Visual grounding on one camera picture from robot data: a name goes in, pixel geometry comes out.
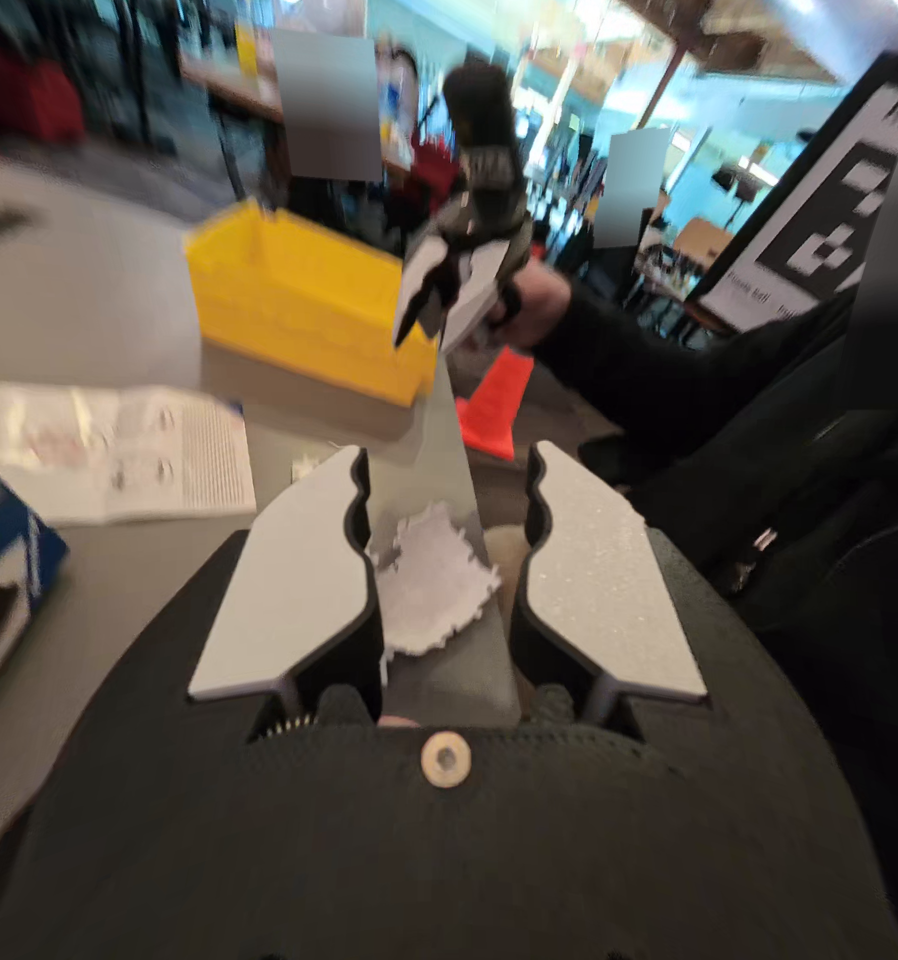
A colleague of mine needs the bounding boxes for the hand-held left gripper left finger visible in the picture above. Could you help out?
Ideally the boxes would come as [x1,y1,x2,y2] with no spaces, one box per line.
[186,444,386,725]

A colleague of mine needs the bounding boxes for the partly built white puzzle ball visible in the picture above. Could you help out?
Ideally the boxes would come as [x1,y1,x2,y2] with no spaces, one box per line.
[372,499,504,658]

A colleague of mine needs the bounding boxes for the black and white marker board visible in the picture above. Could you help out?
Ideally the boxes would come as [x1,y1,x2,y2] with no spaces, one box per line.
[685,51,898,335]

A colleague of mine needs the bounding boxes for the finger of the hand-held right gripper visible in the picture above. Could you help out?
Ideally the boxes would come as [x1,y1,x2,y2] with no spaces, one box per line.
[436,240,513,357]
[391,234,458,351]

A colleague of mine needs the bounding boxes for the person's right forearm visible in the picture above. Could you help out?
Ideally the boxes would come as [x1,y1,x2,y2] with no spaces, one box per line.
[531,281,866,455]

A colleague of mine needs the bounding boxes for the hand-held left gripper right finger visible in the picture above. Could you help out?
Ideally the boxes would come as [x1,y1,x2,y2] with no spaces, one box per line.
[509,440,710,723]

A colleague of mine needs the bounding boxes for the red chairs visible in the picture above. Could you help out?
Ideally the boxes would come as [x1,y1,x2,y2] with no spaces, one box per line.
[0,52,86,155]

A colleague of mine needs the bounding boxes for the orange traffic cone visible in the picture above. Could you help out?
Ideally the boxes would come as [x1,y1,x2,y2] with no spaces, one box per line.
[455,346,536,461]

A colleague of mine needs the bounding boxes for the printed instruction leaflet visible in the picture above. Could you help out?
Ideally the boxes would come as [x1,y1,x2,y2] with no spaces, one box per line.
[0,381,259,526]

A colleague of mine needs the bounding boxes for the person's legs in black pants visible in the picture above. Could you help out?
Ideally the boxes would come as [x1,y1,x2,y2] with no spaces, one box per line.
[580,390,898,864]

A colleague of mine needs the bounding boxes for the person's right hand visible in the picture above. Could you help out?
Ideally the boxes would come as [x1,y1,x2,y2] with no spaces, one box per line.
[486,262,575,352]

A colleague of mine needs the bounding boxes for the blue cardboard box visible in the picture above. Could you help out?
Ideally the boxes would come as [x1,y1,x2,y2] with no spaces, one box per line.
[0,450,70,714]

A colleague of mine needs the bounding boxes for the yellow plastic bin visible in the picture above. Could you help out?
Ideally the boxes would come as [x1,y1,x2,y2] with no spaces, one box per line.
[184,198,441,408]

